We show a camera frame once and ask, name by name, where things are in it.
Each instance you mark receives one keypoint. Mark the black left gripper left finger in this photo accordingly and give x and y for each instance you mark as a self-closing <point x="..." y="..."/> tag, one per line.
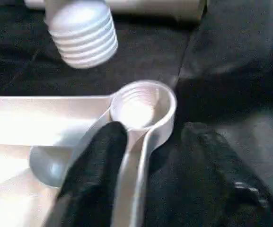
<point x="91" y="177"/>

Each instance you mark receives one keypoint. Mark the white plastic table top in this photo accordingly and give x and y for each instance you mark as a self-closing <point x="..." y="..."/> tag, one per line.
<point x="32" y="123"/>

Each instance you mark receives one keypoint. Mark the black mat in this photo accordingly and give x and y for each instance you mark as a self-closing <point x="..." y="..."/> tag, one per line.
<point x="221" y="71"/>

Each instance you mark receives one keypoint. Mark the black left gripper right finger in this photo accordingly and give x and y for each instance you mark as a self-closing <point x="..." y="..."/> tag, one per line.
<point x="221" y="184"/>

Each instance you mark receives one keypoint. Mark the white plastic table leg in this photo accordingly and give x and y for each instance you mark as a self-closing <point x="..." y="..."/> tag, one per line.
<point x="84" y="37"/>
<point x="155" y="11"/>

